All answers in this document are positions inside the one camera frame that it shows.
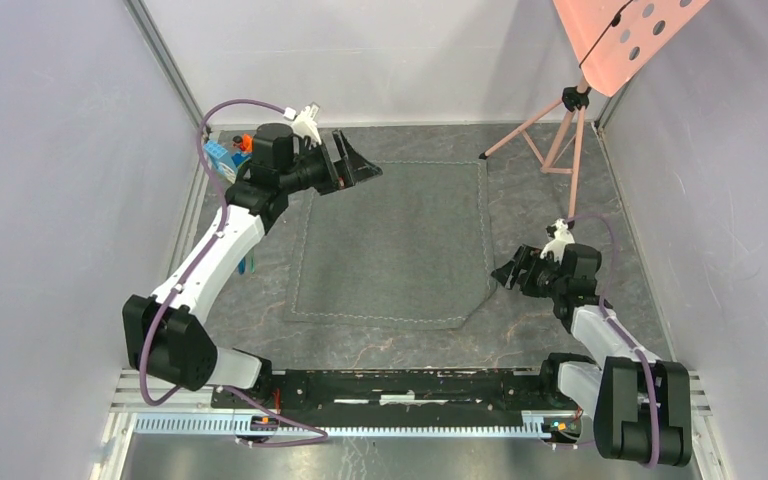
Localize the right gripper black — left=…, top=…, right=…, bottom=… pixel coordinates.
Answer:
left=489, top=244, right=566, bottom=299

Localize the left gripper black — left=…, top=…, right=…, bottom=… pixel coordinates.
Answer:
left=279, top=130, right=381, bottom=197

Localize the grey cloth napkin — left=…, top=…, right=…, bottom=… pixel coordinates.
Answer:
left=284, top=160, right=495, bottom=330

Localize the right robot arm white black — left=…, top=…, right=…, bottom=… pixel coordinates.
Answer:
left=491, top=243, right=692, bottom=467

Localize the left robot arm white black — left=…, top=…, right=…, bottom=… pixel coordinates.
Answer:
left=122, top=123, right=382, bottom=408

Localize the orange toy figure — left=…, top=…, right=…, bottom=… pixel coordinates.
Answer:
left=232, top=134, right=253, bottom=154

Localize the blue toy block stack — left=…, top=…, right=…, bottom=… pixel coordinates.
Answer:
left=203, top=140, right=239, bottom=183

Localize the pink tripod stand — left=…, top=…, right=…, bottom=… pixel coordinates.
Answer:
left=478, top=77, right=592, bottom=220

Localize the pink perforated board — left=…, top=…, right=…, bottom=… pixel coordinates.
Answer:
left=552, top=0, right=708, bottom=97

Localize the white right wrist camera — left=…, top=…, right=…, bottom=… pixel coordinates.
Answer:
left=540, top=218, right=575, bottom=263

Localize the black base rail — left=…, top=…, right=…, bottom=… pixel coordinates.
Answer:
left=245, top=364, right=578, bottom=428

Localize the white slotted cable duct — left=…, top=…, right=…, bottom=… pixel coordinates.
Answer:
left=133, top=412, right=581, bottom=440

